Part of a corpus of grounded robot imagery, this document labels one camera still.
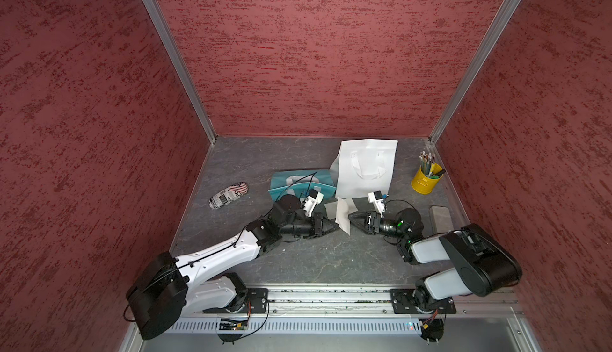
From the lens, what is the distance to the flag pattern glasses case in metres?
0.96

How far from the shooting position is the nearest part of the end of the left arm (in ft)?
2.17

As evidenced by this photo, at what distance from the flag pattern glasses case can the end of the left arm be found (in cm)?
44
